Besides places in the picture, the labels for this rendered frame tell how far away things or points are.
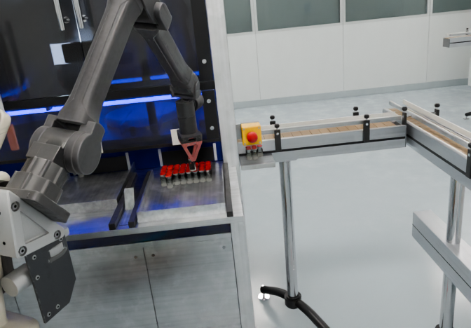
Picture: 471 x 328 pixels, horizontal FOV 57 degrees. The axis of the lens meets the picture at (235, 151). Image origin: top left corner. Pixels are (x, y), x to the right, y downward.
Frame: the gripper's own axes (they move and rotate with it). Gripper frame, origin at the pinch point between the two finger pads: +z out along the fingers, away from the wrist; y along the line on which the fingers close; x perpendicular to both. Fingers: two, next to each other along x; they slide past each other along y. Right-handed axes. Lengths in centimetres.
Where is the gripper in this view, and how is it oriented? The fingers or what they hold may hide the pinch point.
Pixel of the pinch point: (192, 158)
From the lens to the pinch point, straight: 143.8
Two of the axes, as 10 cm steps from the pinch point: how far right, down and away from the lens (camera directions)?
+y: -3.1, -3.1, 9.0
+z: 1.0, 9.3, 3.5
